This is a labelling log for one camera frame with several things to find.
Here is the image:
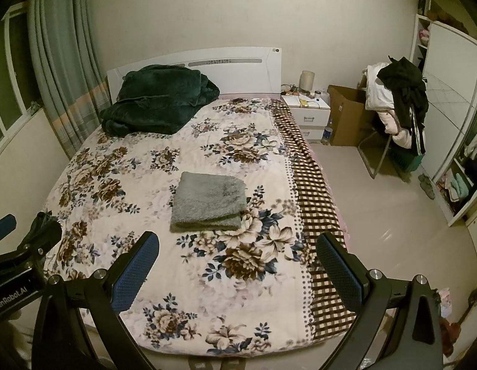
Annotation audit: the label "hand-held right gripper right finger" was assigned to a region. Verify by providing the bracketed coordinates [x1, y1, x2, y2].
[316, 232, 443, 370]

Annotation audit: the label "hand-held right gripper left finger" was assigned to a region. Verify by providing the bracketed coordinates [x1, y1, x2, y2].
[32, 231, 161, 370]

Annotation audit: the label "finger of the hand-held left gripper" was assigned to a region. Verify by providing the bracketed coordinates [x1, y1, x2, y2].
[0, 215, 18, 247]
[15, 211, 64, 263]

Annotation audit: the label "grey fluffy blanket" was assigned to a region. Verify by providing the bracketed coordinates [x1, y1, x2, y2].
[170, 171, 248, 234]

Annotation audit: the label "brown checkered blanket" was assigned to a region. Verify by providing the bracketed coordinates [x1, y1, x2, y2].
[270, 98, 359, 342]

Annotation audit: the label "floral blanket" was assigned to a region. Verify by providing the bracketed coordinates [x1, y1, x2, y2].
[42, 98, 317, 355]

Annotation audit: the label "pink cloth pile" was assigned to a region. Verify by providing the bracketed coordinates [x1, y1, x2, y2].
[435, 288, 455, 357]

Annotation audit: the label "pair of grey shoes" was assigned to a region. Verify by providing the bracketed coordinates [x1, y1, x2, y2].
[417, 173, 437, 200]

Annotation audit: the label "metal folding chair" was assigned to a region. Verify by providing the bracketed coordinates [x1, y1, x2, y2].
[357, 128, 394, 180]

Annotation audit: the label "green basket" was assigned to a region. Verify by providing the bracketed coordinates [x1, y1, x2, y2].
[393, 148, 426, 172]

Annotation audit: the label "plastic water bottle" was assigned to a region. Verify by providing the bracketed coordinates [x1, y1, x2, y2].
[321, 119, 335, 146]

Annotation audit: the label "window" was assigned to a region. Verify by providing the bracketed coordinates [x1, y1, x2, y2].
[0, 2, 45, 152]

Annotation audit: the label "teal folded clothes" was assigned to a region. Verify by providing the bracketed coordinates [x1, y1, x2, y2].
[446, 171, 472, 202]

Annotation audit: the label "pink clothing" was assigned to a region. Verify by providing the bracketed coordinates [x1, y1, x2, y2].
[379, 109, 415, 149]

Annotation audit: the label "cardboard box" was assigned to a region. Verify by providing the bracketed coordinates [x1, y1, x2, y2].
[327, 85, 378, 147]

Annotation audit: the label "white nightstand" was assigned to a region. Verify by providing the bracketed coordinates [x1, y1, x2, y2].
[281, 93, 332, 142]

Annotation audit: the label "green striped curtain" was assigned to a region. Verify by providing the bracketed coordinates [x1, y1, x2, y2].
[27, 0, 110, 159]

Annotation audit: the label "dark green blanket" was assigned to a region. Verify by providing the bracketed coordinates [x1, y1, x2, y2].
[100, 65, 220, 137]

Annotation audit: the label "black clothing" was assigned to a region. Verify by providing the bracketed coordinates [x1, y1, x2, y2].
[377, 56, 430, 157]

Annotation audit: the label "white wardrobe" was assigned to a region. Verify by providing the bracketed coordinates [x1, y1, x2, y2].
[410, 13, 477, 228]

